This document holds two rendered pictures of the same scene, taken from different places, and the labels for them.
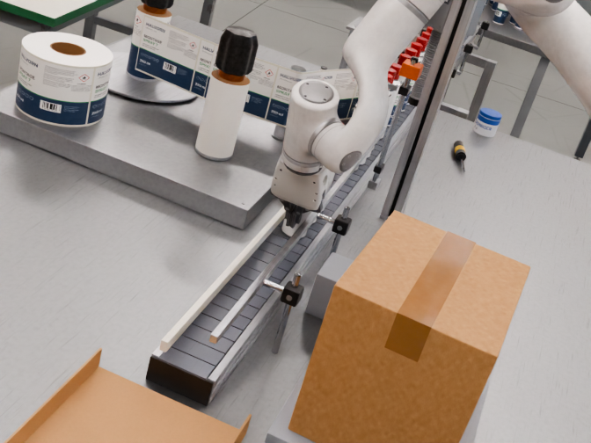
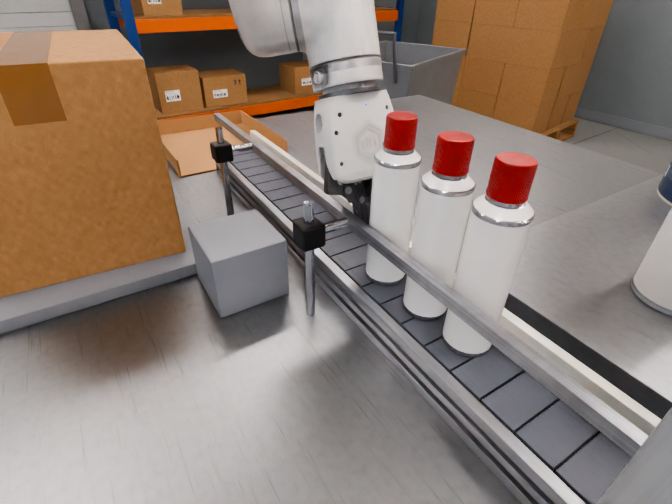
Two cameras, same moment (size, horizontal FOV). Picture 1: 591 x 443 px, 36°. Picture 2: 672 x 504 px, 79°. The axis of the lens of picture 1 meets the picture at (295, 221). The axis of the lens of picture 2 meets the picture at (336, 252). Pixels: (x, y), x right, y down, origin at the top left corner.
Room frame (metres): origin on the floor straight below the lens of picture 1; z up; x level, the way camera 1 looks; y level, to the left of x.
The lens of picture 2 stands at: (1.88, -0.35, 1.20)
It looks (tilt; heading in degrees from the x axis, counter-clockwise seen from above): 34 degrees down; 136
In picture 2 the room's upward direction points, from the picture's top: 1 degrees clockwise
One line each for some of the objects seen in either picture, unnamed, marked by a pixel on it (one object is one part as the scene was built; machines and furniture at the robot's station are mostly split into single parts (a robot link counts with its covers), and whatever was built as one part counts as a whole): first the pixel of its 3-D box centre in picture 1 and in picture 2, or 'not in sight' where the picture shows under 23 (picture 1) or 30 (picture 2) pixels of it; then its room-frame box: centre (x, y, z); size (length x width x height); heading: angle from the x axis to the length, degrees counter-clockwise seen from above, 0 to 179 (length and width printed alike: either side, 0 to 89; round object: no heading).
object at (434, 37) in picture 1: (428, 61); not in sight; (2.05, -0.19, 1.18); 0.04 x 0.04 x 0.21
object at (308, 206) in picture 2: (325, 239); (324, 257); (1.58, -0.07, 0.91); 0.07 x 0.03 x 0.17; 78
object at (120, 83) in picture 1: (142, 77); not in sight; (2.20, 0.49, 0.89); 0.31 x 0.31 x 0.01
